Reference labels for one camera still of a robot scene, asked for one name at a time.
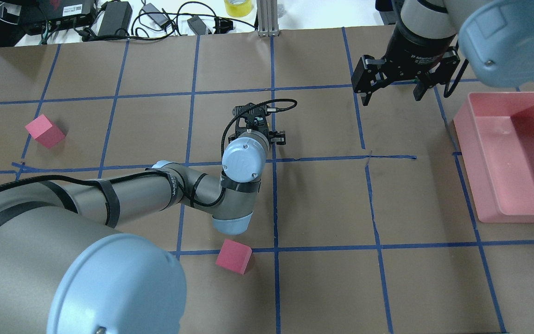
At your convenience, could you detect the pink cube centre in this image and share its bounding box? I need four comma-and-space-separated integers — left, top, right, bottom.
215, 239, 253, 275

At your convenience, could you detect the aluminium frame post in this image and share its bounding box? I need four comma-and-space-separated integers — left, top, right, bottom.
256, 0, 280, 37

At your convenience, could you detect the pink cube near edge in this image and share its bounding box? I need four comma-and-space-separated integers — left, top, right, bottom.
24, 115, 66, 149

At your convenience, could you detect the black power adapter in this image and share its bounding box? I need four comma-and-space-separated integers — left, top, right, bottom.
142, 3, 170, 28
97, 0, 132, 37

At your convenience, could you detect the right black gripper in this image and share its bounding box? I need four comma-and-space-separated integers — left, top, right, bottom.
351, 28, 461, 106

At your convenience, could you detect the pink plastic tray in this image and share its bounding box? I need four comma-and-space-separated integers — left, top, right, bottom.
454, 91, 534, 224

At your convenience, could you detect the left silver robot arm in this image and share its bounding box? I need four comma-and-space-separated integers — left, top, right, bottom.
0, 100, 286, 334

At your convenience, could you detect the yellow tape roll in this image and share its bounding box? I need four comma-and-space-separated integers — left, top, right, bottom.
224, 0, 254, 18

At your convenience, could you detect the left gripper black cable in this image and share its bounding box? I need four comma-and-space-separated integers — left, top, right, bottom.
221, 98, 298, 161

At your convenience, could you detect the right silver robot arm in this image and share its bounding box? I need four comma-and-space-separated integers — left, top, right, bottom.
351, 0, 534, 106

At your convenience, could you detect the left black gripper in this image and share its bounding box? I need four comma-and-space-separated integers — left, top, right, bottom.
228, 103, 287, 146

